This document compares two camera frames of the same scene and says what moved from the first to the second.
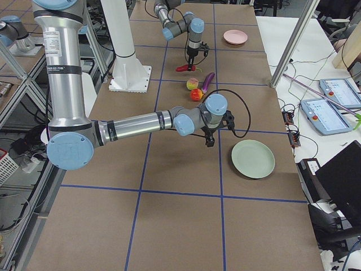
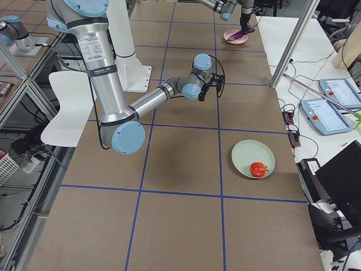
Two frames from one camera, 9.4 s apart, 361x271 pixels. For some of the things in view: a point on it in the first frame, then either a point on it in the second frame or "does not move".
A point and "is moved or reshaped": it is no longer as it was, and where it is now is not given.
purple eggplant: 207,81 is moved or reshaped
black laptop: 340,178 does not move
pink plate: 235,36 does not move
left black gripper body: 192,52 -> 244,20
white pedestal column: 130,75 does not move
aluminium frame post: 294,43 does not move
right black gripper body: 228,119 -> 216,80
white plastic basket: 8,166 does not move
